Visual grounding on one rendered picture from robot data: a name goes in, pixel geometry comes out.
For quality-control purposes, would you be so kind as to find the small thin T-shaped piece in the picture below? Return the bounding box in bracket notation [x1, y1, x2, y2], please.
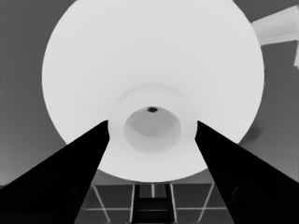
[250, 5, 299, 68]

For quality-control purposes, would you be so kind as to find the dark robot body block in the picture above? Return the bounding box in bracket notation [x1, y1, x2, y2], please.
[132, 183, 176, 224]

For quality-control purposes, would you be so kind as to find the large thick white disc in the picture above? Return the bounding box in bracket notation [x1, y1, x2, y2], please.
[41, 0, 266, 184]

